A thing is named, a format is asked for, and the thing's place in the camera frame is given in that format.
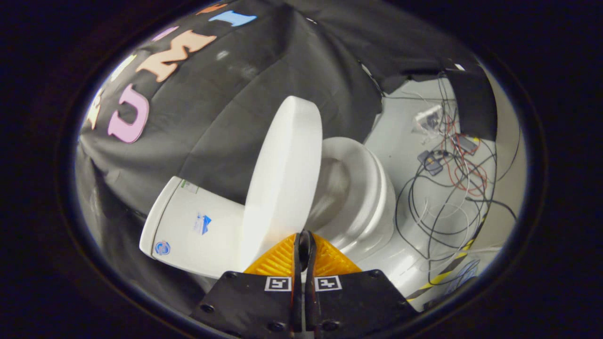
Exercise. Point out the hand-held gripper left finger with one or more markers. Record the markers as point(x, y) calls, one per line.
point(297, 301)

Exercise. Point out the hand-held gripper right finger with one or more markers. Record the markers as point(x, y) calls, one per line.
point(311, 301)

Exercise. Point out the white toilet lid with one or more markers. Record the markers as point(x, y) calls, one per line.
point(282, 174)

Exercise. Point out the yellow black striped tape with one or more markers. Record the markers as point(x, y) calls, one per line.
point(440, 278)

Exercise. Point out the black power adapter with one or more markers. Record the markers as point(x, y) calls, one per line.
point(431, 162)

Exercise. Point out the black backdrop cloth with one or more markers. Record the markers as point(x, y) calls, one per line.
point(245, 94)

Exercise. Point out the clear plastic bag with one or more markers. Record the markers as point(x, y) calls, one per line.
point(429, 120)

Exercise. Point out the small black electronics box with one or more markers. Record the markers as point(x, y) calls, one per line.
point(466, 143)

